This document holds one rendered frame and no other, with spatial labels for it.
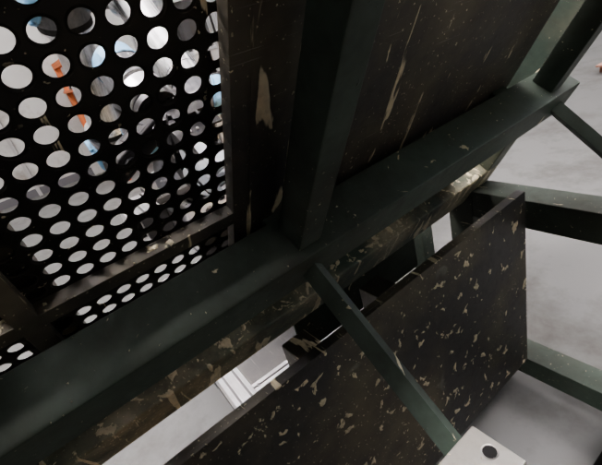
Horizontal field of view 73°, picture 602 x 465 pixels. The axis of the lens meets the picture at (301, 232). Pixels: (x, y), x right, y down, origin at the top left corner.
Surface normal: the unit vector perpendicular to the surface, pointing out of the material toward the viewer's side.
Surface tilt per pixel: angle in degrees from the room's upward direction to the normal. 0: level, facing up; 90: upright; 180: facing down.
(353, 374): 90
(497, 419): 0
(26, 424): 34
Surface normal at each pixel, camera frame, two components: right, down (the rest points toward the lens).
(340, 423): 0.58, 0.23
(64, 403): 0.11, -0.58
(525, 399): -0.26, -0.85
